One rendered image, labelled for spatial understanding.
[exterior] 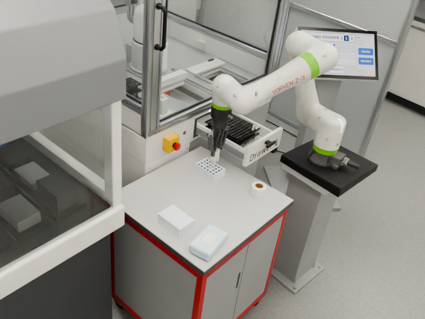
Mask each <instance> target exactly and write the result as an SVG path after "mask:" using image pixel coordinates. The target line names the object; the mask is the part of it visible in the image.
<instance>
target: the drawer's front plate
mask: <svg viewBox="0 0 425 319"><path fill-rule="evenodd" d="M282 132H283V128H282V127H279V128H277V129H275V130H274V131H272V132H270V133H269V134H267V135H265V136H264V137H261V138H260V139H258V140H257V141H255V142H253V143H251V144H250V145H248V146H247V147H246V148H245V154H244V158H243V166H245V167H246V166H248V165H250V164H251V163H253V162H254V161H256V160H258V159H259V158H261V157H262V156H264V155H265V154H267V153H269V152H270V151H272V150H273V149H275V148H277V147H278V146H279V145H280V140H281V135H282ZM276 139H277V143H276V144H277V145H276V144H273V145H272V146H271V148H270V147H269V148H268V149H267V148H266V144H265V143H264V142H265V141H267V140H269V141H271V142H273V141H276ZM263 149H264V150H265V149H267V150H268V151H267V150H265V152H263V153H262V151H263ZM260 152H261V153H260ZM256 153H257V154H256ZM259 153H260V156H259ZM252 154H254V155H252ZM251 155H252V156H251ZM255 155H256V158H255ZM257 155H258V157H257ZM250 156H251V159H250ZM253 157H254V158H253ZM250 160H252V161H250Z"/></svg>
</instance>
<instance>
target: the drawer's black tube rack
mask: <svg viewBox="0 0 425 319"><path fill-rule="evenodd" d="M231 116H232V117H233V118H232V119H229V120H228V126H229V128H230V129H229V131H228V134H227V136H226V138H227V139H229V140H230V141H232V142H234V143H235V144H238V145H239V146H240V145H242V144H246V142H247V141H249V140H251V139H252V138H253V139H254V138H255V137H256V136H257V135H259V133H257V134H254V133H253V134H250V135H249V136H247V137H245V138H244V139H242V140H240V141H237V140H236V138H238V137H240V136H241V135H243V134H245V133H247V132H249V131H250V130H251V129H252V127H253V124H251V123H249V122H247V121H245V120H244V119H242V118H240V117H238V116H236V115H234V114H231ZM211 119H212V118H211ZM211 119H209V120H207V121H205V123H206V124H208V125H206V126H205V127H207V128H209V129H212V127H213V126H212V125H211V121H210V120H211Z"/></svg>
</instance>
